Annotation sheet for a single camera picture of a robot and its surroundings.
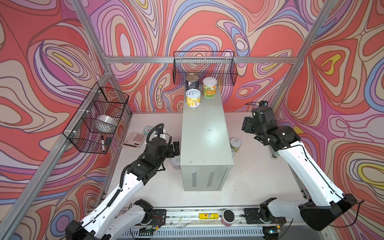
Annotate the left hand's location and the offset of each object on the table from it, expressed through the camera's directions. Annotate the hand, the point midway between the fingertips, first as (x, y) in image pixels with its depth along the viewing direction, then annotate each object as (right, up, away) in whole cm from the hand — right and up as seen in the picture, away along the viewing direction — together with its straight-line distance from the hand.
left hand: (173, 142), depth 76 cm
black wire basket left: (-39, +8, -4) cm, 40 cm away
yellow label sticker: (+18, -36, -4) cm, 40 cm away
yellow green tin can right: (+38, -3, +20) cm, 43 cm away
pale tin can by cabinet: (+4, -6, -21) cm, 22 cm away
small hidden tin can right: (+35, -8, +15) cm, 39 cm away
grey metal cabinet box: (+15, -4, -18) cm, 24 cm away
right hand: (+39, +9, -4) cm, 40 cm away
